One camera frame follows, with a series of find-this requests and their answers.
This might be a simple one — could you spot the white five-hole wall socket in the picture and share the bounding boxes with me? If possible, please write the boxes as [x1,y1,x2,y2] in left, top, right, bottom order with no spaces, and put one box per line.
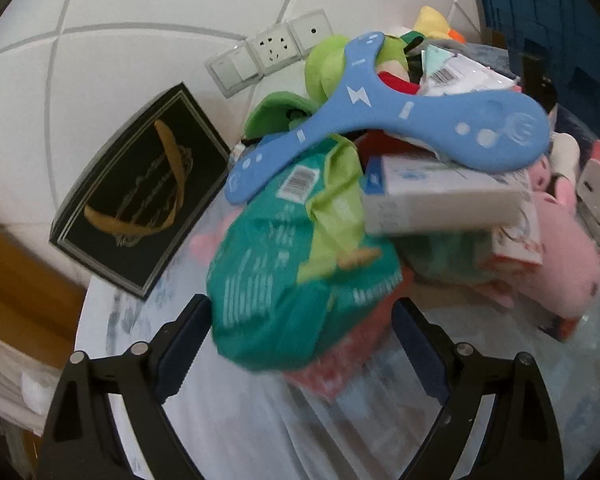
[245,22,303,73]

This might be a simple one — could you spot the white carton blue print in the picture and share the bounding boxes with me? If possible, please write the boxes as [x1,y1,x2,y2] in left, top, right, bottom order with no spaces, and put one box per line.
[362,155,526,236]

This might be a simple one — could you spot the blue plastic crate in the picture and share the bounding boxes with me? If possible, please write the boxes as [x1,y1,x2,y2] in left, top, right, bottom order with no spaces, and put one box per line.
[467,0,600,136]

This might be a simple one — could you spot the black box gold print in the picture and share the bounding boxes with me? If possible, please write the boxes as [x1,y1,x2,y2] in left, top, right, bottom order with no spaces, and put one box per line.
[49,81,231,302]

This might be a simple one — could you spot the coral red packet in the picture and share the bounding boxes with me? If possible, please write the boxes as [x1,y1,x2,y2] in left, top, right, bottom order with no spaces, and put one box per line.
[285,305,406,401]

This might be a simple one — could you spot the white and orange box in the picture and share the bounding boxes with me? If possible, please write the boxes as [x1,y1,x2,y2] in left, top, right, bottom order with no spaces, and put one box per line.
[490,200,546,273]

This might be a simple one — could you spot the white barcode packet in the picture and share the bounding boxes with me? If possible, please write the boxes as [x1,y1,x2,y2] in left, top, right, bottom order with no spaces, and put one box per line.
[417,45,516,96]

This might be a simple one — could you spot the white wall switch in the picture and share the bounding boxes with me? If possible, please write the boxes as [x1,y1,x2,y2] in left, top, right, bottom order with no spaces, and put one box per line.
[204,42,263,100]

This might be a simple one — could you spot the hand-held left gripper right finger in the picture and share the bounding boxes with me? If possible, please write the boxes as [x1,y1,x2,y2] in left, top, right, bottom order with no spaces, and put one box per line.
[391,297,566,480]

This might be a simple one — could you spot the bright green plush toy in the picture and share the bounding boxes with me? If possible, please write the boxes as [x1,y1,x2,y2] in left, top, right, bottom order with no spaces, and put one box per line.
[244,34,411,141]

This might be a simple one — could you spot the blue boomerang toy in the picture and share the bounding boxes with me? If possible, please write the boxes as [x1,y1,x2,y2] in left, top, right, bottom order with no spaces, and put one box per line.
[225,31,551,206]

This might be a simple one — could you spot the large pink plush toy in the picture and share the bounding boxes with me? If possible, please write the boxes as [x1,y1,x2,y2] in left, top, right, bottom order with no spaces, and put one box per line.
[490,135,600,321]

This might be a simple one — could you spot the white round-hole wall socket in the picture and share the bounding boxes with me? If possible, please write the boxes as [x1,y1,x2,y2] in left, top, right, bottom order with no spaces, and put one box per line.
[286,8,335,56]

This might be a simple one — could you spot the brown wooden cabinet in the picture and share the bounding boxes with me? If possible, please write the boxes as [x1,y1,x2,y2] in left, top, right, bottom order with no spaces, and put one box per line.
[0,212,88,368]

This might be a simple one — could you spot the green snack packet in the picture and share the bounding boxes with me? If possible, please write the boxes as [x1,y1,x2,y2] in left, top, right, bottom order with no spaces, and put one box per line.
[206,135,403,373]

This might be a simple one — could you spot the yellow plush toy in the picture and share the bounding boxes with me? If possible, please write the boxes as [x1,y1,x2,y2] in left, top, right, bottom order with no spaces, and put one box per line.
[412,6,466,43]

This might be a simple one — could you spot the white foam sheets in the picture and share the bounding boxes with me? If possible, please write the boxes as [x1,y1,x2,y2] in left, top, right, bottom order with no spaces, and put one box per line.
[0,327,63,413]

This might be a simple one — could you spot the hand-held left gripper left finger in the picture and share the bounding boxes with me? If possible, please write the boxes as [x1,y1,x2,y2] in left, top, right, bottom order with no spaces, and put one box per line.
[39,294,213,480]

